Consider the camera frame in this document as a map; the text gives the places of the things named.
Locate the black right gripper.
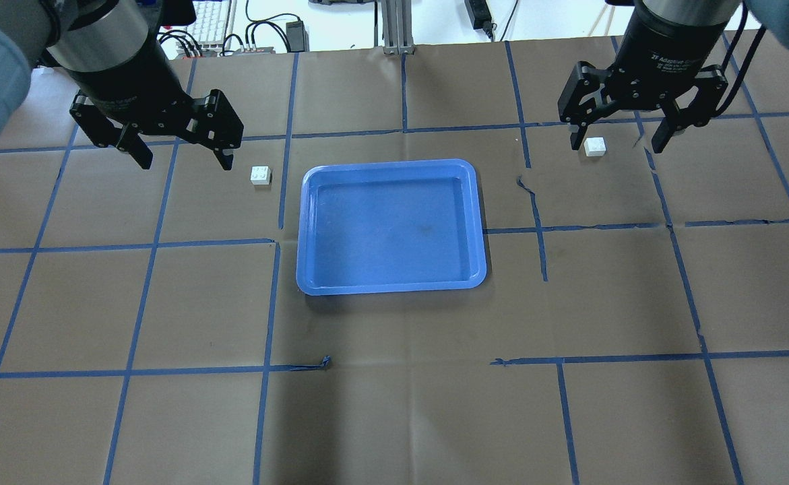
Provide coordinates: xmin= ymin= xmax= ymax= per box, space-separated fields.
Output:
xmin=557 ymin=20 xmax=729 ymax=154

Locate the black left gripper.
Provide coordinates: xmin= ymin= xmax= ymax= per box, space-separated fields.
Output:
xmin=69 ymin=46 xmax=244 ymax=171

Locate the white block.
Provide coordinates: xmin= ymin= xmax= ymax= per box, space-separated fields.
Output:
xmin=583 ymin=136 xmax=607 ymax=158
xmin=249 ymin=166 xmax=273 ymax=185

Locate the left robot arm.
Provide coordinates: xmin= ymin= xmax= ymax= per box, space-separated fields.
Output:
xmin=0 ymin=1 xmax=244 ymax=170

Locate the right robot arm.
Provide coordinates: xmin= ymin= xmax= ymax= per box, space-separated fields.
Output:
xmin=557 ymin=1 xmax=789 ymax=153

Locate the blue plastic tray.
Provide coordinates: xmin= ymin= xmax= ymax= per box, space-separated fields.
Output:
xmin=296 ymin=159 xmax=488 ymax=296

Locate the white keyboard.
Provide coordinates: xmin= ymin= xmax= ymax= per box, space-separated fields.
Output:
xmin=171 ymin=1 xmax=236 ymax=52

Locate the black power strip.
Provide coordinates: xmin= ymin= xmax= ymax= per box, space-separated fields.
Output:
xmin=463 ymin=0 xmax=494 ymax=31

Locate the brown paper table cover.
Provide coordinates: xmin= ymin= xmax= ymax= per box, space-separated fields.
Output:
xmin=0 ymin=36 xmax=789 ymax=484

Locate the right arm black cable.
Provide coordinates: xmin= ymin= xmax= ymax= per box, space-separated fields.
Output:
xmin=714 ymin=0 xmax=769 ymax=119

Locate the aluminium frame post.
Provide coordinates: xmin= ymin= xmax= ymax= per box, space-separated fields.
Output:
xmin=378 ymin=0 xmax=415 ymax=55

